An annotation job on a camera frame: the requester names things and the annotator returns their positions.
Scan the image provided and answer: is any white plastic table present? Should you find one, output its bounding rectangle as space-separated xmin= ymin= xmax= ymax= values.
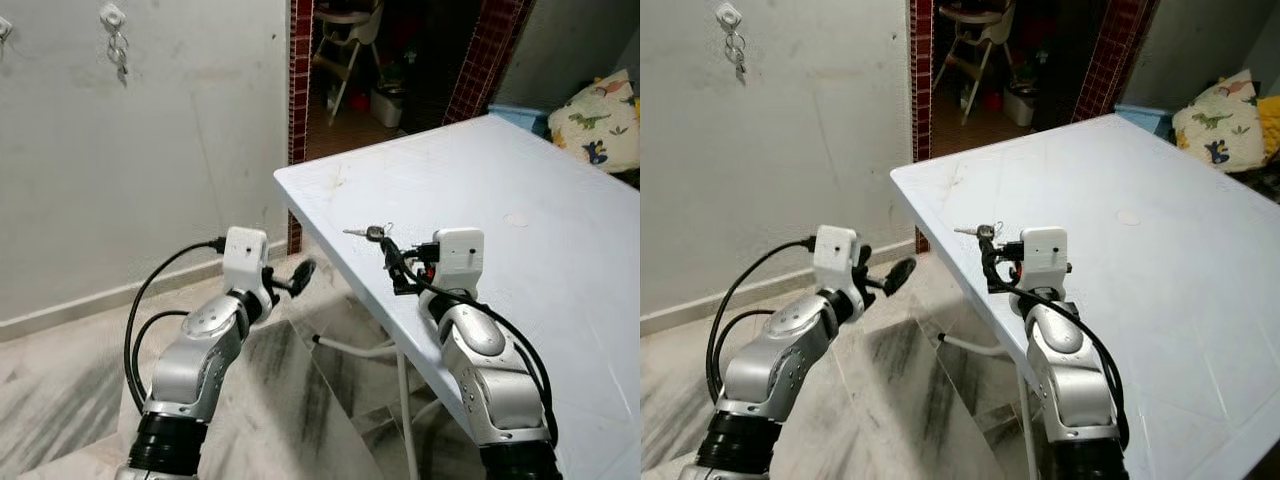
xmin=890 ymin=113 xmax=1280 ymax=480
xmin=273 ymin=113 xmax=641 ymax=480

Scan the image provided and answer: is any white pot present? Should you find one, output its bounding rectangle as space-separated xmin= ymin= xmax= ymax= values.
xmin=1003 ymin=85 xmax=1040 ymax=129
xmin=369 ymin=85 xmax=407 ymax=129

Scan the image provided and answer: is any light blue box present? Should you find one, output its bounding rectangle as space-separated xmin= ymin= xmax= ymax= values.
xmin=1115 ymin=103 xmax=1177 ymax=138
xmin=488 ymin=103 xmax=552 ymax=137

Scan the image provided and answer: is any red tiled upright pillar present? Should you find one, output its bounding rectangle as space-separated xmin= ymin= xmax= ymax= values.
xmin=910 ymin=0 xmax=935 ymax=163
xmin=288 ymin=0 xmax=317 ymax=167

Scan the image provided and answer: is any red tiled slanted edge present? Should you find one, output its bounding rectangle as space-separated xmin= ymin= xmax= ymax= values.
xmin=444 ymin=0 xmax=535 ymax=127
xmin=1072 ymin=0 xmax=1161 ymax=123

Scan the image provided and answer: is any white high chair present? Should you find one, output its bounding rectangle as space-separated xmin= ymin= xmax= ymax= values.
xmin=311 ymin=0 xmax=387 ymax=127
xmin=938 ymin=0 xmax=1012 ymax=127

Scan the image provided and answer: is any dinosaur print pillow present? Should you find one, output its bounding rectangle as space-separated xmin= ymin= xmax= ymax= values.
xmin=1172 ymin=68 xmax=1271 ymax=174
xmin=547 ymin=68 xmax=641 ymax=174

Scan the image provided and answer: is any silver key bunch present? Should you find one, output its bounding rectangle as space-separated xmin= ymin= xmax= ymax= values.
xmin=724 ymin=28 xmax=748 ymax=84
xmin=107 ymin=28 xmax=130 ymax=87

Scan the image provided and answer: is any yellow cushion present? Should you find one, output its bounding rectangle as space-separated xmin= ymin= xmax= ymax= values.
xmin=1257 ymin=95 xmax=1280 ymax=163

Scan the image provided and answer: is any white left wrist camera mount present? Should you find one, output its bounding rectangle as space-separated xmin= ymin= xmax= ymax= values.
xmin=815 ymin=225 xmax=862 ymax=301
xmin=222 ymin=227 xmax=270 ymax=302

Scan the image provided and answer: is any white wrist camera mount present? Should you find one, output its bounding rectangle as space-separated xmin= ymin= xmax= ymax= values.
xmin=432 ymin=228 xmax=487 ymax=297
xmin=815 ymin=225 xmax=862 ymax=301
xmin=222 ymin=227 xmax=270 ymax=302
xmin=1020 ymin=227 xmax=1070 ymax=293

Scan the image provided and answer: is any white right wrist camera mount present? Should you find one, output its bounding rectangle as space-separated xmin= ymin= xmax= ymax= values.
xmin=432 ymin=228 xmax=487 ymax=297
xmin=1020 ymin=227 xmax=1070 ymax=293

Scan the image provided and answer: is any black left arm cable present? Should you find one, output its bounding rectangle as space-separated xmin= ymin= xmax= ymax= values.
xmin=132 ymin=309 xmax=192 ymax=401
xmin=705 ymin=234 xmax=820 ymax=403
xmin=714 ymin=309 xmax=777 ymax=397
xmin=123 ymin=236 xmax=230 ymax=417

